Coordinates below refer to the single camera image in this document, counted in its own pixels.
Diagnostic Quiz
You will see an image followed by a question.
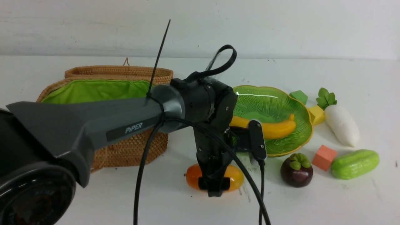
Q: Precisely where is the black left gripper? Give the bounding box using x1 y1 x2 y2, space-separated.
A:
194 122 233 198

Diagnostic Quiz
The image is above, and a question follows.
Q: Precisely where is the orange yellow plastic mango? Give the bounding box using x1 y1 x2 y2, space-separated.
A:
185 164 244 192

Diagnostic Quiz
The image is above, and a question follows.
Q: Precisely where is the yellow plastic banana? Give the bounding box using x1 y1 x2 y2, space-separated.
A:
229 114 296 140

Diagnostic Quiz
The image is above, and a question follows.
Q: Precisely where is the dark purple plastic mangosteen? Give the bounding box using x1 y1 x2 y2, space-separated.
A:
280 153 314 188

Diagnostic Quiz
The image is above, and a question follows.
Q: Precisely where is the green plastic cucumber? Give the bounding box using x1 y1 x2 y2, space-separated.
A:
331 149 380 180

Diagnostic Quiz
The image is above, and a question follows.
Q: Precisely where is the white plastic radish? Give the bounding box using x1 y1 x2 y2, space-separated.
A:
316 88 361 147

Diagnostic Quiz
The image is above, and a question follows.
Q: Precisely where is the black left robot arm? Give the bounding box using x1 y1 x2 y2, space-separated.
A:
1 78 237 225

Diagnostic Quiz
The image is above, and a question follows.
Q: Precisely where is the green glass leaf plate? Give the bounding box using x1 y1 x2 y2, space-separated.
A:
233 85 314 157

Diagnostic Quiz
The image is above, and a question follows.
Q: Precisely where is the orange foam cube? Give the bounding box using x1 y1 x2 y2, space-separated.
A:
312 145 338 171

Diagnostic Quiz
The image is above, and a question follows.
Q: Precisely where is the green foam cube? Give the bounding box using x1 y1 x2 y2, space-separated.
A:
289 90 308 105

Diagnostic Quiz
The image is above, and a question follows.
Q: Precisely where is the yellow foam cube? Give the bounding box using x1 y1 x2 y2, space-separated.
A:
308 105 325 126

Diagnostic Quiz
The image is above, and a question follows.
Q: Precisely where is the woven rattan basket lid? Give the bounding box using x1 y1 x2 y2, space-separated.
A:
64 57 174 85

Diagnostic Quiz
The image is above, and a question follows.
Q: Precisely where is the woven rattan basket green lining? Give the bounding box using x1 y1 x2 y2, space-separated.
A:
36 77 170 175

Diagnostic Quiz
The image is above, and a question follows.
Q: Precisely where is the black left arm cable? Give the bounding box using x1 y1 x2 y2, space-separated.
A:
133 45 272 225

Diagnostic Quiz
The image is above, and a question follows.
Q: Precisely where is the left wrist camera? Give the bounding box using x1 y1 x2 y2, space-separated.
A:
230 120 267 163

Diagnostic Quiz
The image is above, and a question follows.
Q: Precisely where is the black cable tie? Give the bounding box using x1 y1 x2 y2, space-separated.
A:
146 19 171 98

